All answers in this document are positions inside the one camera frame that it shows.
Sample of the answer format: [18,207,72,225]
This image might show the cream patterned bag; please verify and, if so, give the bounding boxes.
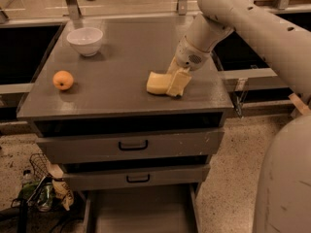
[47,162,74,211]

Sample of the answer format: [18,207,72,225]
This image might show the plastic bottle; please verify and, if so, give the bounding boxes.
[21,170,34,186]

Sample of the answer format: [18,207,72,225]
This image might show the orange fruit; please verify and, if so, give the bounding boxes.
[52,71,74,90]

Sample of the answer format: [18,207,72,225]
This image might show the grey bottom drawer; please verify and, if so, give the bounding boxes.
[84,184,201,233]

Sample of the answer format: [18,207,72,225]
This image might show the grey top drawer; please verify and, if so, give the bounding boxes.
[37,129,224,164]

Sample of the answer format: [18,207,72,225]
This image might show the yellow sponge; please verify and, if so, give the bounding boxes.
[147,72,172,95]

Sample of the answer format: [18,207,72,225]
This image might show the grey drawer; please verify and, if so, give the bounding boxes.
[84,184,201,233]
[63,164,210,191]
[37,129,224,164]

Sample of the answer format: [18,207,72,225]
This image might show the green snack bag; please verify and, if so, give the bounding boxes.
[17,180,54,212]

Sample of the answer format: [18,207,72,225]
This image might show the black wire basket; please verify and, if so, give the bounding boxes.
[29,153,49,179]

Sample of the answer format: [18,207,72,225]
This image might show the white bowl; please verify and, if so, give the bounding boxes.
[66,27,103,56]

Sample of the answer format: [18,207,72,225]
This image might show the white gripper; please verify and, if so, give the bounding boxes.
[166,37,210,97]

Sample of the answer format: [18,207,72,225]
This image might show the grey middle drawer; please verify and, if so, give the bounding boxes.
[63,164,210,191]

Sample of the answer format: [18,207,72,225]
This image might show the metal railing frame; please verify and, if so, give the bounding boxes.
[0,0,311,95]

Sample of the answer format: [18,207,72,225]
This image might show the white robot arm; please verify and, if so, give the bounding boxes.
[168,0,311,233]

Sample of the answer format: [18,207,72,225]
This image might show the grey drawer cabinet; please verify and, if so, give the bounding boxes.
[17,16,234,192]

